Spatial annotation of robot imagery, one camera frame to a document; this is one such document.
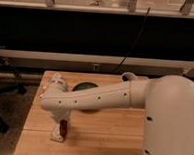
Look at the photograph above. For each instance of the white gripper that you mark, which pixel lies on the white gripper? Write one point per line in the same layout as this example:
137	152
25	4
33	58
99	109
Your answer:
58	85

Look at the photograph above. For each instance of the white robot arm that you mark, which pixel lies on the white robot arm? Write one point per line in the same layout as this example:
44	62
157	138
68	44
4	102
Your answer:
168	103

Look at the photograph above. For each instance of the green round plate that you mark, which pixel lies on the green round plate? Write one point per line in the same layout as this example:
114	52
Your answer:
84	85

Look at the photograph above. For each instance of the black office chair base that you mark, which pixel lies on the black office chair base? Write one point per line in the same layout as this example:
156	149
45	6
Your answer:
20	88

